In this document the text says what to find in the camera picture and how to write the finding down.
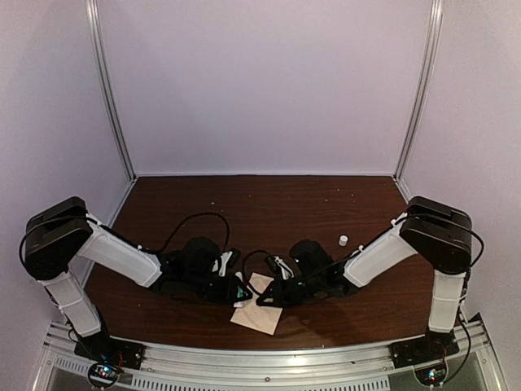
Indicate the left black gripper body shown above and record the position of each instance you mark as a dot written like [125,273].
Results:
[197,284]

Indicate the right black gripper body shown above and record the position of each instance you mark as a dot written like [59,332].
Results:
[294,295]

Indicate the green white glue stick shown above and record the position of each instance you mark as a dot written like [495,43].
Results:
[242,294]

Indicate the beige envelope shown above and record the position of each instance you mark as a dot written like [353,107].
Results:
[258,318]

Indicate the white glue stick cap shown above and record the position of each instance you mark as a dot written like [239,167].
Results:
[343,240]

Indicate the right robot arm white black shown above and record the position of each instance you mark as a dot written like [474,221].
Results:
[441,235]

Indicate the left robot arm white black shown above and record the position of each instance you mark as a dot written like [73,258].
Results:
[56,236]

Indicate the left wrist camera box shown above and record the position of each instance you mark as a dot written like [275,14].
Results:
[226,261]

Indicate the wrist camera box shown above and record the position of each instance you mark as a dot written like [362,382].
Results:
[279,267]
[226,261]

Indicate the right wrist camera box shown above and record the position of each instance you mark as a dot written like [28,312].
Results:
[279,267]

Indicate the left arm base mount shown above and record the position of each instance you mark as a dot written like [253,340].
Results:
[109,360]

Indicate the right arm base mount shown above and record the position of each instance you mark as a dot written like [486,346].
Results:
[426,357]

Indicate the right aluminium frame post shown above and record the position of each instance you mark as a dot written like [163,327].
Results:
[434,27]

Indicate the aluminium frame post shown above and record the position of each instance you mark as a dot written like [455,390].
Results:
[92,13]
[434,27]

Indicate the left aluminium frame post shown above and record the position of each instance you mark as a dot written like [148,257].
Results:
[92,13]

